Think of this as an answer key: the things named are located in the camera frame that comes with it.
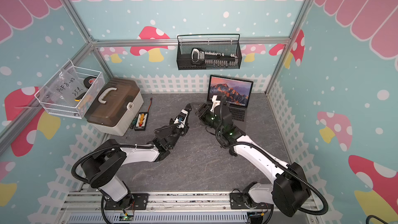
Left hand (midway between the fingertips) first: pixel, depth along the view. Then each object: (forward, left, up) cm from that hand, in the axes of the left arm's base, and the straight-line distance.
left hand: (187, 113), depth 83 cm
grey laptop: (+27, -32, -11) cm, 43 cm away
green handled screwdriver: (+6, +37, -20) cm, 42 cm away
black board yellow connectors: (+7, +33, -19) cm, 38 cm away
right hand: (-4, -4, +10) cm, 11 cm away
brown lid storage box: (+4, +43, -2) cm, 43 cm away
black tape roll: (+10, +51, +13) cm, 53 cm away
